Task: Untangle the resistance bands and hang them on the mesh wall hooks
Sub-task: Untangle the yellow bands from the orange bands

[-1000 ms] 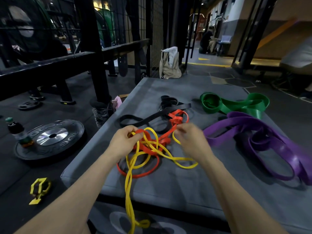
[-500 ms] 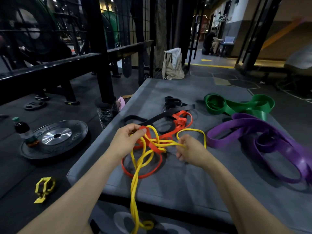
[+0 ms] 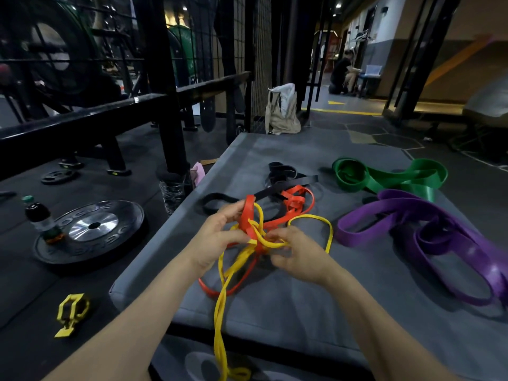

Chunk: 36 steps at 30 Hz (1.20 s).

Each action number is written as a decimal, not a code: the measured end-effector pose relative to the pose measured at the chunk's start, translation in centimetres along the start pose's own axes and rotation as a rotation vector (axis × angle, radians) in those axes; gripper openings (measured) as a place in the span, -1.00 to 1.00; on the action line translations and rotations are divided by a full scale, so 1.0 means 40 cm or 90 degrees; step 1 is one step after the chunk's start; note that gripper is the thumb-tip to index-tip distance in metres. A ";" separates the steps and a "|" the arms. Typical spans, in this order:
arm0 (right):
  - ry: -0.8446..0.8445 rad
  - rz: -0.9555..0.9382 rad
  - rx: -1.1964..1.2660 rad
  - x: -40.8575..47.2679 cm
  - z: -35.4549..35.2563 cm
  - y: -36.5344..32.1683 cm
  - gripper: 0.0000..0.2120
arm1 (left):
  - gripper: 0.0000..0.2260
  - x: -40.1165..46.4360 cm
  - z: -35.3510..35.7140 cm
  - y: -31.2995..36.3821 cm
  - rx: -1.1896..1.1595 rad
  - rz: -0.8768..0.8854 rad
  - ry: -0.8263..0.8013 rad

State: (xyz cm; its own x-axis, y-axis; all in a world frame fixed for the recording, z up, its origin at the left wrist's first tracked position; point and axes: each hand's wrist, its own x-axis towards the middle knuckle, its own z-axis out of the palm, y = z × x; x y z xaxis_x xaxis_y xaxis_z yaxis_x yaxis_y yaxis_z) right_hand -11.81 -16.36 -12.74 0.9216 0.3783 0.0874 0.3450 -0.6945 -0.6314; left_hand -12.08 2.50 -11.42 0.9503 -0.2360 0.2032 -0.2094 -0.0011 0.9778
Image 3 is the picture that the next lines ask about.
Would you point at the person's right hand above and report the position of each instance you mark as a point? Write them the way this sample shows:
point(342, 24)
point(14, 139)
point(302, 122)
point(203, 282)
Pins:
point(303, 259)

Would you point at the person's left hand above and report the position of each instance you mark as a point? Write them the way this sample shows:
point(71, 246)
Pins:
point(212, 238)

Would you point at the person's right thumb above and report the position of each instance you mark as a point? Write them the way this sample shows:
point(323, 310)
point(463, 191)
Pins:
point(278, 234)

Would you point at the person's left thumb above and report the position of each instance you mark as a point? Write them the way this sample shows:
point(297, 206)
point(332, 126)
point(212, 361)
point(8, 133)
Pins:
point(237, 236)

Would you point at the red resistance band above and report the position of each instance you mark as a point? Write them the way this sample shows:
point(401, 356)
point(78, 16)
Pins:
point(294, 202)

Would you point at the yellow resistance band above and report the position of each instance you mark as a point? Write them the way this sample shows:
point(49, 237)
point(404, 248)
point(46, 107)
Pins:
point(222, 297)

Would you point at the person's right forearm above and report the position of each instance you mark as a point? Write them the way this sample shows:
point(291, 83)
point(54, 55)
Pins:
point(381, 333)

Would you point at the person's left forearm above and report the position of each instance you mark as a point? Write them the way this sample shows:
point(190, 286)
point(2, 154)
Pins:
point(135, 333)

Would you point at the long black resistance band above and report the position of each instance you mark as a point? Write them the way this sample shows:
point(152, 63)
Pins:
point(285, 185)

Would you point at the small black resistance band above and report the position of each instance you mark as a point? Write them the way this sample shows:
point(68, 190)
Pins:
point(277, 169)

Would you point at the pink cloth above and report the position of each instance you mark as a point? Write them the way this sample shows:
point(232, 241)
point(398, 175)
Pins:
point(197, 173)

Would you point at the clear plastic water bottle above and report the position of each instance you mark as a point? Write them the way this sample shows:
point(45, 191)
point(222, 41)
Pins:
point(172, 194)

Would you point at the grey padded mat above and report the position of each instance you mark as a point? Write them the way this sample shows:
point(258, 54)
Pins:
point(301, 309)

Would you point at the beige tote bag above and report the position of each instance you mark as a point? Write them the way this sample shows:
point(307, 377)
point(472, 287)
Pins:
point(282, 113)

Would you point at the black lifting belt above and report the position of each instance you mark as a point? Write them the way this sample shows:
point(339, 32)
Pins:
point(207, 115)

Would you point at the large black weight plate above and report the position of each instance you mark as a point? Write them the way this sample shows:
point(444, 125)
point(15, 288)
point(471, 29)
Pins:
point(93, 228)

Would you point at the green resistance band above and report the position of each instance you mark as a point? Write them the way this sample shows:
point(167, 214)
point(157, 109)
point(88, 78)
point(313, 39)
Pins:
point(420, 179)

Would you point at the purple resistance band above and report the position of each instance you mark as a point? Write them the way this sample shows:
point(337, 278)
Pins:
point(448, 230)

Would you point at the black steel rack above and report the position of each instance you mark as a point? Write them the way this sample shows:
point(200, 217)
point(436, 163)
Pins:
point(99, 118)

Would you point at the yellow barbell collar clamp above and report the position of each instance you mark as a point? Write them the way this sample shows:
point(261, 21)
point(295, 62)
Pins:
point(71, 313)

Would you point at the small black weight plate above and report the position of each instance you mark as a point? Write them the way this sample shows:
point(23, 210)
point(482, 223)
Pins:
point(58, 176)

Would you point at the green bumper plate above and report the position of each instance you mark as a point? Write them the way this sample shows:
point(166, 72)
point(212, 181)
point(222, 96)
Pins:
point(183, 55)

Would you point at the dark drink bottle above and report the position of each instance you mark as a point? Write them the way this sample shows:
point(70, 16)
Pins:
point(41, 220)

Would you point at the grey exercise ball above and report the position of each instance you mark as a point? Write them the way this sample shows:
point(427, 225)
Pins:
point(488, 107)

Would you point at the black bumper plate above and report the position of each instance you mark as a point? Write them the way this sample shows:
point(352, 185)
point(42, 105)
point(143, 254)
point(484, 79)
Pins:
point(55, 51)

